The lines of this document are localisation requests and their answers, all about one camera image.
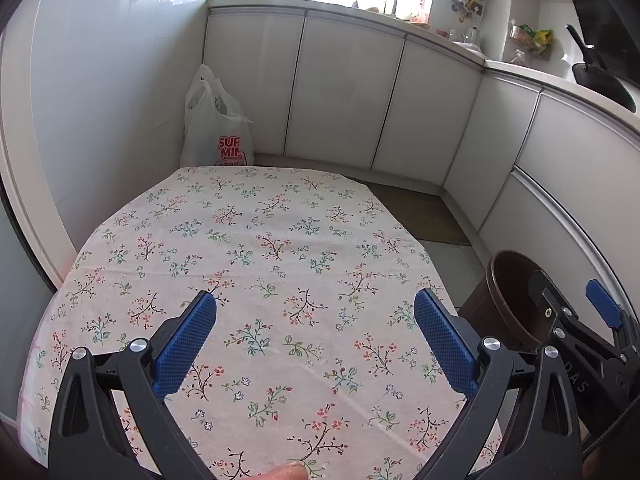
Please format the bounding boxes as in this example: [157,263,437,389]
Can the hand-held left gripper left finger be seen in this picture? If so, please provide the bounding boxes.
[48,290,218,480]

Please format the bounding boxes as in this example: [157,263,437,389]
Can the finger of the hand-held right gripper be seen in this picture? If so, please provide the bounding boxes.
[529,269,626,363]
[585,279,640,356]

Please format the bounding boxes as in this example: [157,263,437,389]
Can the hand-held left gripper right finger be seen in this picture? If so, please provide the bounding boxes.
[414,287,583,480]

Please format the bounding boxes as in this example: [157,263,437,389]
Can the brown plastic trash bin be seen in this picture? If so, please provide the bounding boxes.
[457,250,563,356]

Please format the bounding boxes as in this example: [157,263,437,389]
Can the person's left hand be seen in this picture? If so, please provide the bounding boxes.
[257,461,308,480]

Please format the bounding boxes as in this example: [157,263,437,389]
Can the floral tablecloth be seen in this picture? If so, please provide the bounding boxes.
[17,165,503,480]

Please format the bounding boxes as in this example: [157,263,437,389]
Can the black wok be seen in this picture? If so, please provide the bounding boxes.
[565,24,638,113]

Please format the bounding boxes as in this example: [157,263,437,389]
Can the white plastic shopping bag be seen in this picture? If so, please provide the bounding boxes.
[180,64,256,168]

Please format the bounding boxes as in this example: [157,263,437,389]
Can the green and yellow packages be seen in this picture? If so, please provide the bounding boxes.
[510,22,555,58]

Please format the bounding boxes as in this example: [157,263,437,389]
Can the white kitchen cabinets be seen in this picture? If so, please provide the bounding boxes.
[202,0,640,321]

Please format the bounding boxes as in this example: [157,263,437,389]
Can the black range hood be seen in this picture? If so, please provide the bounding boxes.
[555,0,640,106]

